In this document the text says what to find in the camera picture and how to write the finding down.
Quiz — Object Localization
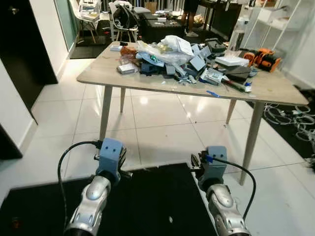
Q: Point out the black floor mat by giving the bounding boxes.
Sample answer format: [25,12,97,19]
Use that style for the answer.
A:
[0,164,218,236]

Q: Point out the small white box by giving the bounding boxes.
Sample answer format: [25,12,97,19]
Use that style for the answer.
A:
[117,63,138,75]

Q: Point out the grey-blue small box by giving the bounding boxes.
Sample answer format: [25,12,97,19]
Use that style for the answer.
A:
[189,55,207,71]

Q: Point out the light wooden table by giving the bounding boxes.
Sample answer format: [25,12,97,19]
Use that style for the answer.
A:
[76,41,310,186]

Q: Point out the flat white box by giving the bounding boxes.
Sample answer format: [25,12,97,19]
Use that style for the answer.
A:
[215,56,250,68]

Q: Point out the orange packet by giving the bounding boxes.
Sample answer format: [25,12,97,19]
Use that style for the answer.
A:
[121,45,139,57]

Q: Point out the white plastic bag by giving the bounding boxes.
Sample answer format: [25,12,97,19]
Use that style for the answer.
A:
[160,35,194,59]

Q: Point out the orange black power tool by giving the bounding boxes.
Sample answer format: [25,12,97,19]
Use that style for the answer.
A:
[245,48,282,73]

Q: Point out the black low cabinet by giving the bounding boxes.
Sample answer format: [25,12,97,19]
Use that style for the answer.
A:
[138,12,187,44]

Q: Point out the person's bare legs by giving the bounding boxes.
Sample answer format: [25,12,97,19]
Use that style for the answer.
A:
[182,0,200,37]

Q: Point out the dark door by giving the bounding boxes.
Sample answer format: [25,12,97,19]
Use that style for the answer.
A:
[0,0,59,111]

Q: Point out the white shelf rack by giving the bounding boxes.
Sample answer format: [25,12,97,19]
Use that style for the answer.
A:
[244,0,315,55]

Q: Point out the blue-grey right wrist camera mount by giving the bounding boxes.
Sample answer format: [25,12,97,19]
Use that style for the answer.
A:
[201,146,228,186]

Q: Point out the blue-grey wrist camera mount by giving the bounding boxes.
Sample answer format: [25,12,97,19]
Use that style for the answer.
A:
[95,138,124,183]
[201,146,228,186]

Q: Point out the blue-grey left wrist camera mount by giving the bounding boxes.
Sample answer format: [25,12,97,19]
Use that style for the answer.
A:
[95,138,124,183]

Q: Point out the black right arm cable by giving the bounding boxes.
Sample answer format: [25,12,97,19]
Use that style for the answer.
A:
[209,156,257,220]

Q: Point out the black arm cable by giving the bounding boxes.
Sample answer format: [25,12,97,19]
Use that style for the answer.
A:
[57,141,102,228]
[209,156,257,220]

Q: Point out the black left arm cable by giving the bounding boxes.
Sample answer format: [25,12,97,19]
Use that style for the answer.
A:
[57,141,102,228]

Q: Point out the red-handled screwdriver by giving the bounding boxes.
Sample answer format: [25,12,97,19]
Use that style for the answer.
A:
[221,79,252,93]

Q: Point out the black rug under cables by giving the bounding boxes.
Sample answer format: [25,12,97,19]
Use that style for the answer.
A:
[245,88,315,159]

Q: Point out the white cable bundle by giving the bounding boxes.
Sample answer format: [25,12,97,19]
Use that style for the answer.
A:
[263,102,315,143]

